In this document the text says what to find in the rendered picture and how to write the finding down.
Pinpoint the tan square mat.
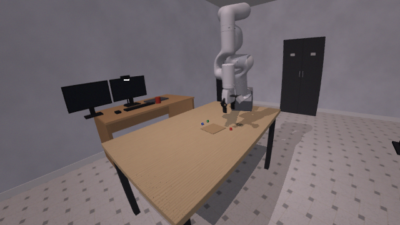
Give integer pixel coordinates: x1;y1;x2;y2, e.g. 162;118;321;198
201;123;226;134

